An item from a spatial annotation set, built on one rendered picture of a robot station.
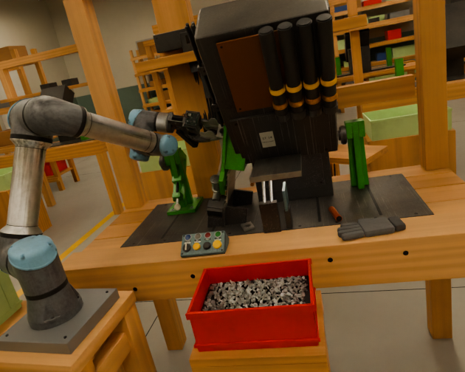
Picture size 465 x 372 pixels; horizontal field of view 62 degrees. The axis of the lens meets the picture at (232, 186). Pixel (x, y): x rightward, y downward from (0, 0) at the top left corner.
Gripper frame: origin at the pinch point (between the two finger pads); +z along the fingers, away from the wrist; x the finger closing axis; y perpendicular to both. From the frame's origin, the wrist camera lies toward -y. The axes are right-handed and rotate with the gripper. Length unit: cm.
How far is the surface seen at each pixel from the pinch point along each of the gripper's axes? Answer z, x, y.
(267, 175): 19.7, -24.0, 19.4
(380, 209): 60, -21, 0
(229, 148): 4.7, -9.8, 6.7
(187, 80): -20.7, 28.4, -7.4
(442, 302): 110, -36, -67
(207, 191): -8.0, -7.6, -42.0
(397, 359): 93, -64, -77
